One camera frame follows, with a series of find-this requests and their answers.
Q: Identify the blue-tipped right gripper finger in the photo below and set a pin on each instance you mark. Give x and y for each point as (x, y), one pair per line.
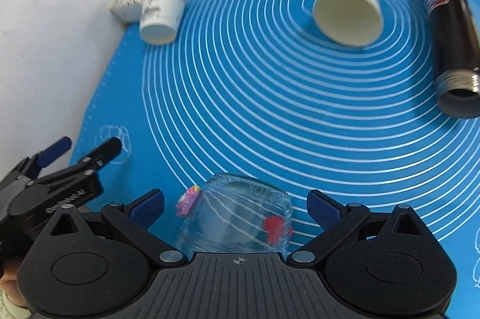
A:
(46, 157)

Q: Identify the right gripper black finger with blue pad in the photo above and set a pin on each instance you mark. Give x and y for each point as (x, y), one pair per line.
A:
(338, 222)
(130, 223)

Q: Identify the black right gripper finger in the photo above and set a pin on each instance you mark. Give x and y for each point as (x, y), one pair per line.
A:
(102, 155)

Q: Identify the clear glass cup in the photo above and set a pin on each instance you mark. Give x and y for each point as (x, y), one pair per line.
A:
(234, 214)

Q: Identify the white printed paper cup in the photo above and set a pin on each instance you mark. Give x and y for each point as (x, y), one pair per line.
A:
(160, 21)

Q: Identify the blue white paper cup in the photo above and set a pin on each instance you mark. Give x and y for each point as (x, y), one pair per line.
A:
(352, 23)

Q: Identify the person's left hand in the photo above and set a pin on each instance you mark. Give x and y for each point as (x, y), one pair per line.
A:
(9, 283)

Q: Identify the blue silicone mat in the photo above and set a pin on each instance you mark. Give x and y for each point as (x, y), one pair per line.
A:
(253, 87)

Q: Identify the black thermos bottle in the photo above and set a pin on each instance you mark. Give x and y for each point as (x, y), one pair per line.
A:
(456, 57)

